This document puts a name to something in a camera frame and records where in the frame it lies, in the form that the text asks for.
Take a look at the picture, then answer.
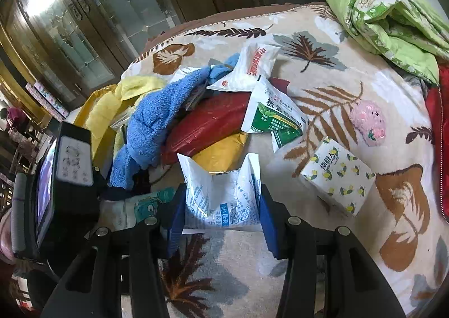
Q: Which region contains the white packet with blue print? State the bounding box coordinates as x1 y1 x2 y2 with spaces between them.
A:
177 153 264 234

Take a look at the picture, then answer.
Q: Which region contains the red blanket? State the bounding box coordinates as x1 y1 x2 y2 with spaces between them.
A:
424 63 449 224

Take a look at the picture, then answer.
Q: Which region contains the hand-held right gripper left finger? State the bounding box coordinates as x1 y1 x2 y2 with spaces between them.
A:
40 183 188 318

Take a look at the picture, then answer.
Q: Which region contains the lemon print tissue pack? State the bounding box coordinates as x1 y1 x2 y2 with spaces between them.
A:
300 136 377 217

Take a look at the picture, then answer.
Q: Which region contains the yellow towel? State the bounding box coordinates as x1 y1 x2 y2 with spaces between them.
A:
86 76 167 171

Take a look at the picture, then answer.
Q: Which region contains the pink patterned flat box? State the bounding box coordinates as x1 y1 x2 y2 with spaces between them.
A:
26 81 71 118

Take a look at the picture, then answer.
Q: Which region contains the yellow storage basket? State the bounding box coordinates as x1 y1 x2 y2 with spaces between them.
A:
72 88 116 171

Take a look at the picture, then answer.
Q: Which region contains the wooden glass door cabinet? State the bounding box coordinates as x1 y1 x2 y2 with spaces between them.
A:
0 0 353 122

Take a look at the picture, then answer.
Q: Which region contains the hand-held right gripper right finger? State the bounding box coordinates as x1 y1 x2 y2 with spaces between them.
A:
258 183 407 318

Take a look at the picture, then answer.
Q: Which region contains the yellow plastic packet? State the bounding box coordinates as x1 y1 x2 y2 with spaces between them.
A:
191 132 249 175

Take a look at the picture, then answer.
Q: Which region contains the leaf print blanket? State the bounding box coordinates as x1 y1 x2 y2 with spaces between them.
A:
121 2 449 318

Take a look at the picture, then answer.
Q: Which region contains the pink plush toy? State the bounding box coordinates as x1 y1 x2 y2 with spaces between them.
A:
349 100 386 147

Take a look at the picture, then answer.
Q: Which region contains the blue towel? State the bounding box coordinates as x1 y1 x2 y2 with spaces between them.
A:
110 53 241 189

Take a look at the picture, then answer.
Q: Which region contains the white packet with red print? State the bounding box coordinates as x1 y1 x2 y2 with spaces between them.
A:
207 43 281 92

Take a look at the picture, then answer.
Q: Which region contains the green and white packet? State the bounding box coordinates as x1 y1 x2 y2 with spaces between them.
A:
240 76 309 153

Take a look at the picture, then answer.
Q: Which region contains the teal cartoon print packet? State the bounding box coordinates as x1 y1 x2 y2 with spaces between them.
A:
102 186 176 231

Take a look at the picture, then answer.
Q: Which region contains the red plastic packet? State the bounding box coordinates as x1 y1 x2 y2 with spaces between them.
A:
161 91 251 164

